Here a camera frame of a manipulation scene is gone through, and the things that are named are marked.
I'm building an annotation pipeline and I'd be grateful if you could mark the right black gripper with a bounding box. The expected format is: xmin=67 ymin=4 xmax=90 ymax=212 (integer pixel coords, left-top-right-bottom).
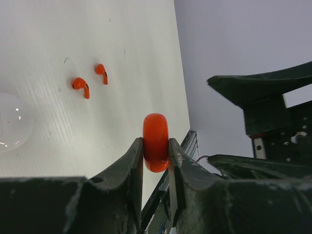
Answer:
xmin=207 ymin=62 xmax=312 ymax=179

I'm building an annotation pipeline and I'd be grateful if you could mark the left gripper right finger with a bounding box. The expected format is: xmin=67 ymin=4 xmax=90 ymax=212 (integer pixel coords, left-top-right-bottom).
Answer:
xmin=169 ymin=138 xmax=231 ymax=234

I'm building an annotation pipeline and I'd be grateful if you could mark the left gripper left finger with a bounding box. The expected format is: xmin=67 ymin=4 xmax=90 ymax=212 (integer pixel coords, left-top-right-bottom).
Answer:
xmin=82 ymin=137 xmax=143 ymax=234

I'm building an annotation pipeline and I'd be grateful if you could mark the red earbud charging case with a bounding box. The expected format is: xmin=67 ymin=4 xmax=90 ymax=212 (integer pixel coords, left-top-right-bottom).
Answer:
xmin=143 ymin=113 xmax=169 ymax=173

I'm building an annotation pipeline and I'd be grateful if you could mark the red earbud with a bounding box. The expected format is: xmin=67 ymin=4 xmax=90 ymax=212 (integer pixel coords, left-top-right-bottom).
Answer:
xmin=72 ymin=77 xmax=90 ymax=99
xmin=95 ymin=63 xmax=108 ymax=85

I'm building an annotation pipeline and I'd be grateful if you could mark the white earbud charging case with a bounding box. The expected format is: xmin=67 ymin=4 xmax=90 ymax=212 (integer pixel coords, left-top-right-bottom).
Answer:
xmin=0 ymin=93 xmax=34 ymax=153

